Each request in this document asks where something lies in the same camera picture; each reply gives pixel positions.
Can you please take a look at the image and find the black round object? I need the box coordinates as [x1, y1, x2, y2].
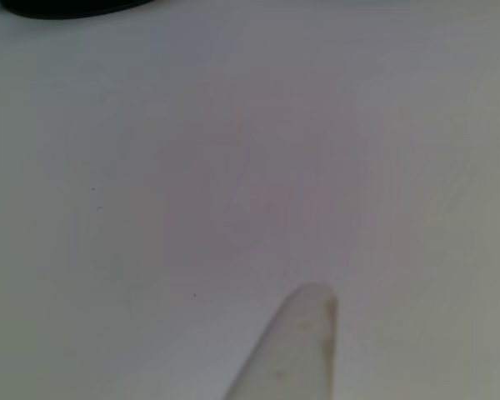
[0, 0, 158, 21]

